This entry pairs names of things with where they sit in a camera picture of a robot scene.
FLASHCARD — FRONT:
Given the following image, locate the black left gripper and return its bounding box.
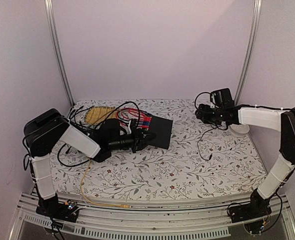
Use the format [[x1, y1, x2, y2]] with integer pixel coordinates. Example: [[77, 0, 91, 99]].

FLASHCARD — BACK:
[[109, 126, 157, 154]]

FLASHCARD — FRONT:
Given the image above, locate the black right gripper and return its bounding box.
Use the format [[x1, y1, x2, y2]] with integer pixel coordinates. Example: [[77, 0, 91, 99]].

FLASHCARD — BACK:
[[195, 103, 224, 126]]

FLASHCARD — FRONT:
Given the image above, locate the black network switch box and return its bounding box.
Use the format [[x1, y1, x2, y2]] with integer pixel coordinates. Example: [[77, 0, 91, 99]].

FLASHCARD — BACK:
[[148, 116, 173, 150]]

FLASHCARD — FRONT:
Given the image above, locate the black power cable with plug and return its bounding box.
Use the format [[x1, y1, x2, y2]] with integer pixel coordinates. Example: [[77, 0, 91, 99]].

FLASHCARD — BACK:
[[196, 124, 228, 161]]

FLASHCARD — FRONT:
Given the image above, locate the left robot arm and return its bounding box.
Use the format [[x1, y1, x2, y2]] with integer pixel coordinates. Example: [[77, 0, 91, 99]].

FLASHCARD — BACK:
[[23, 108, 156, 217]]

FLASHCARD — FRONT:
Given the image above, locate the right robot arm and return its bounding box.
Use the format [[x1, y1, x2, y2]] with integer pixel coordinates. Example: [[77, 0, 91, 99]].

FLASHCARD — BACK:
[[195, 104, 295, 218]]

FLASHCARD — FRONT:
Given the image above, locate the white ceramic bowl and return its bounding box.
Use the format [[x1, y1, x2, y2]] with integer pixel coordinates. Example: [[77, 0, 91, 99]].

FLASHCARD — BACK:
[[229, 124, 250, 138]]

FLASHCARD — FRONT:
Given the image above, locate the yellow woven mat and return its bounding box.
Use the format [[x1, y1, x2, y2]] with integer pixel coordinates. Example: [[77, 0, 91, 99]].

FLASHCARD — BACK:
[[84, 106, 116, 125]]

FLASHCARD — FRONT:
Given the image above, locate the floral patterned table cloth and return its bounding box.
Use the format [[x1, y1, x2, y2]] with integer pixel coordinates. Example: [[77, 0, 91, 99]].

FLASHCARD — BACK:
[[51, 99, 266, 201]]

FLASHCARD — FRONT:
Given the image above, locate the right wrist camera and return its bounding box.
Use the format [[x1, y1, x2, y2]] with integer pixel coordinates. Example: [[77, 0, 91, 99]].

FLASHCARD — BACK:
[[210, 88, 235, 109]]

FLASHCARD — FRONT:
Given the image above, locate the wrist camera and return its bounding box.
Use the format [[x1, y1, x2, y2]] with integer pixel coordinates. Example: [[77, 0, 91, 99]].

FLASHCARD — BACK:
[[126, 118, 137, 135], [210, 88, 235, 109]]

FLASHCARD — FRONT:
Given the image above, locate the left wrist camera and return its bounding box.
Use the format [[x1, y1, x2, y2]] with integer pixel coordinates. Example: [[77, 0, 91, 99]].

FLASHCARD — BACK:
[[126, 118, 137, 135]]

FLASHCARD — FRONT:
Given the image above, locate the blue ethernet cable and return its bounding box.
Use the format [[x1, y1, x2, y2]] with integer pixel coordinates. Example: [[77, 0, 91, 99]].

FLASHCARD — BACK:
[[137, 113, 152, 130]]

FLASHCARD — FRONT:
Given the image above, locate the red ethernet cable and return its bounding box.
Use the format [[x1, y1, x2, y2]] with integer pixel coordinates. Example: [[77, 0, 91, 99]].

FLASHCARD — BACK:
[[114, 107, 152, 126]]

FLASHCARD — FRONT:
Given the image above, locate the yellow ethernet cable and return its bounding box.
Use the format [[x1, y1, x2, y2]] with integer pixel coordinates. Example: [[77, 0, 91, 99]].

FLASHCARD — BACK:
[[78, 159, 132, 210]]

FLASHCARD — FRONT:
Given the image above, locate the right aluminium frame post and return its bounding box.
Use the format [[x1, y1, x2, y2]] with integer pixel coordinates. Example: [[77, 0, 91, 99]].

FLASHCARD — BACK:
[[234, 0, 262, 104]]

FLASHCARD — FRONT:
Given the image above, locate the aluminium frame post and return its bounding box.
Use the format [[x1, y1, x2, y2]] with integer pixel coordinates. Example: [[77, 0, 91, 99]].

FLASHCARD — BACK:
[[44, 0, 75, 107], [234, 0, 262, 104]]

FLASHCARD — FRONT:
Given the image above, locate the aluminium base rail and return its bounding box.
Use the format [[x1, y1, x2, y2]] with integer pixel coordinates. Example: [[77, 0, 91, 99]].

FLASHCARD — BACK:
[[8, 192, 295, 240]]

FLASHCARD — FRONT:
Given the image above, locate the left aluminium frame post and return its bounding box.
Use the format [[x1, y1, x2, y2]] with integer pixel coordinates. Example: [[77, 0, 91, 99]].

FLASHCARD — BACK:
[[44, 0, 75, 107]]

